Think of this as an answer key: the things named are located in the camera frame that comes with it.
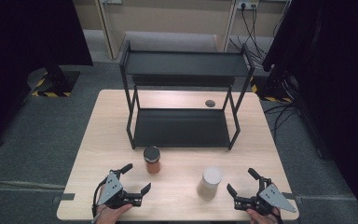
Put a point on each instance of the black metal two-tier rack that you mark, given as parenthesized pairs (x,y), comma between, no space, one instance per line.
(183,63)

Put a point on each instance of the dark round table grommet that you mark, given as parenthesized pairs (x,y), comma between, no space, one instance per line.
(210,103)

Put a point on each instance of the black-yellow striped stand base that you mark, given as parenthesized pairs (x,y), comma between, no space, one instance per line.
(54,84)
(270,91)

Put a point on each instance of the black-lidded jar of orange sauce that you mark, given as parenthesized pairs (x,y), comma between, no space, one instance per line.
(152,160)

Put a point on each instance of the person's left hand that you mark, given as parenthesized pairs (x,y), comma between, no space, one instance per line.
(113,215)

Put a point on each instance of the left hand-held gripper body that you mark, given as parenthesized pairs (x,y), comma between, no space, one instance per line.
(111,186)

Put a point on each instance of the beige partition panel frame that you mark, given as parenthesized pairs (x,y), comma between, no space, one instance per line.
(167,15)

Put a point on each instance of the grey tape strip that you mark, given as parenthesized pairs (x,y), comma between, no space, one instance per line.
(64,197)
(292,196)

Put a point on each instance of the white-lidded jar of beige powder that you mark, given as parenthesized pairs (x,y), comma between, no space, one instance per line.
(210,183)

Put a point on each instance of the person's right hand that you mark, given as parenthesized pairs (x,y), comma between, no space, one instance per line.
(262,217)

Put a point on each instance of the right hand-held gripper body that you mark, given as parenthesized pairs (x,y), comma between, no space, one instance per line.
(276,197)

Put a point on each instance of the white wall power socket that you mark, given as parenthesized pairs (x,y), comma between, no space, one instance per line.
(248,5)

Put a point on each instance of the black curtain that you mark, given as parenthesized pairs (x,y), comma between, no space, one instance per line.
(28,46)
(338,77)

